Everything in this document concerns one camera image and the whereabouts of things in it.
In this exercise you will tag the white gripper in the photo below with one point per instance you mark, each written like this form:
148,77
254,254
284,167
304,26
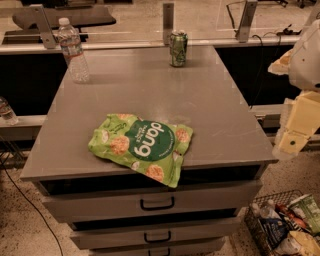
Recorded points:
306,63

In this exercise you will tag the green soda can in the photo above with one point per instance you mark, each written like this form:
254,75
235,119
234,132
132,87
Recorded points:
178,48

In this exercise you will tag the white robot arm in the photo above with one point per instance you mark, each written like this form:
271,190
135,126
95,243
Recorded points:
304,71

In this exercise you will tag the top grey drawer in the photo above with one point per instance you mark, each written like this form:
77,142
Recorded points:
116,204

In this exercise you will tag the grey drawer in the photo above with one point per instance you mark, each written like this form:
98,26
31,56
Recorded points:
154,234
116,204
173,249

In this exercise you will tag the green snack bag in basket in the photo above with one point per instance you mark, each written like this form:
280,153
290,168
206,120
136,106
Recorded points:
307,209

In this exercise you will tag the small bottle in basket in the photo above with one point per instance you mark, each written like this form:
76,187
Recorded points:
267,211

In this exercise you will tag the blue snack bag in basket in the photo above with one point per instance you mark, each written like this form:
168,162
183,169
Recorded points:
276,230

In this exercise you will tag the green dang snack bag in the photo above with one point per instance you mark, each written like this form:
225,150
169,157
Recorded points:
151,148

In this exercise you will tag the yellow snack bag in basket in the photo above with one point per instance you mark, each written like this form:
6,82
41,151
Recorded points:
300,243

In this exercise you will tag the bottom grey drawer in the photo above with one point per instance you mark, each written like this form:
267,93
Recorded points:
173,249

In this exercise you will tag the grey drawer cabinet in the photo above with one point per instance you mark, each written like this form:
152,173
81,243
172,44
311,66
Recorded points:
227,143

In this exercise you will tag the clear plastic water bottle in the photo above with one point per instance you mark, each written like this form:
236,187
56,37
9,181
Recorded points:
71,46

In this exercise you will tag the middle grey drawer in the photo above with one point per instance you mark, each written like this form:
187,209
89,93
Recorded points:
154,234

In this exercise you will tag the water bottle at left edge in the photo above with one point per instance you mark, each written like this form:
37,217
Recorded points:
7,113

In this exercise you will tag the right metal bracket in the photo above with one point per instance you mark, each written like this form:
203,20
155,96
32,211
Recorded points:
242,34

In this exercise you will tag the metal bracket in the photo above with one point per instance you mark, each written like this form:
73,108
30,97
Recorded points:
34,17
242,34
168,21

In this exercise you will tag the wire basket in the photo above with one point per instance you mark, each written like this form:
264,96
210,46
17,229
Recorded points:
294,223

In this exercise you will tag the middle metal bracket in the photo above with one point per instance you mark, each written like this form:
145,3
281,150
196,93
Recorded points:
168,21

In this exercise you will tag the left metal bracket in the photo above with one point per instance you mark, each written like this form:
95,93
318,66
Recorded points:
34,17

